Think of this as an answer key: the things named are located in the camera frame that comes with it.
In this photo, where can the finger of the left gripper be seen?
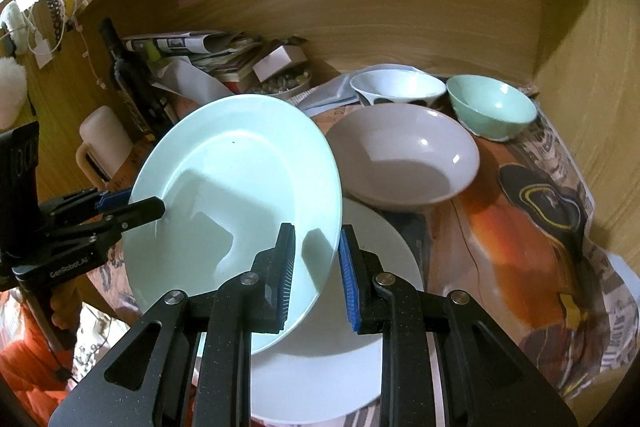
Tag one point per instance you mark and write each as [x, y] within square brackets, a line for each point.
[105, 229]
[84, 204]

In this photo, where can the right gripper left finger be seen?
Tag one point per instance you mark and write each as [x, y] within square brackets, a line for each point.
[187, 361]

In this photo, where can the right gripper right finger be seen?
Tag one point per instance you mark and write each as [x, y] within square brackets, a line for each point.
[444, 358]

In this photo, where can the white plate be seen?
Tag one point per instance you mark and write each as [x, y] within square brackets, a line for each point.
[324, 371]

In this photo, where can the mint green plate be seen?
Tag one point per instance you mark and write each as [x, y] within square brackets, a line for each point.
[230, 174]

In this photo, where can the pink-grey bowl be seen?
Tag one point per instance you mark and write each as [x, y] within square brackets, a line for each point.
[402, 157]

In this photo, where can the mint green bowl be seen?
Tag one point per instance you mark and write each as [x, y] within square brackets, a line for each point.
[490, 108]

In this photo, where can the white patterned bowl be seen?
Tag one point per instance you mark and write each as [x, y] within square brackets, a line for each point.
[377, 85]

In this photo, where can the person left hand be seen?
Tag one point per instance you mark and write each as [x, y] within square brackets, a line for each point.
[65, 304]

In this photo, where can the pink mug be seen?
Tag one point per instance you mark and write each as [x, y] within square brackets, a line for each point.
[104, 147]

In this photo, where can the dark wine bottle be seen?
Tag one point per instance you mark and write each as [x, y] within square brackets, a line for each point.
[149, 109]

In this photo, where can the white fluffy pompom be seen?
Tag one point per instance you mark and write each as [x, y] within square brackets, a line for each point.
[13, 91]

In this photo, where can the grey paper sheet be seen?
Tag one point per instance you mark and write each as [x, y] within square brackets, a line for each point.
[177, 75]

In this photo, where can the stack of newspapers and books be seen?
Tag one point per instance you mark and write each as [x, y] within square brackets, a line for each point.
[228, 57]

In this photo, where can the dotted headband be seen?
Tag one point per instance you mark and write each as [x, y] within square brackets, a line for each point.
[56, 9]

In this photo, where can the small bowl of trinkets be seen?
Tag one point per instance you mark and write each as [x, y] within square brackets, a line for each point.
[285, 86]

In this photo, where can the white card box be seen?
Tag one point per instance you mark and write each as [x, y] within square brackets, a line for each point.
[281, 58]

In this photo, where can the white charger with cable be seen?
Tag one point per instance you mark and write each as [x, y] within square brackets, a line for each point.
[39, 46]

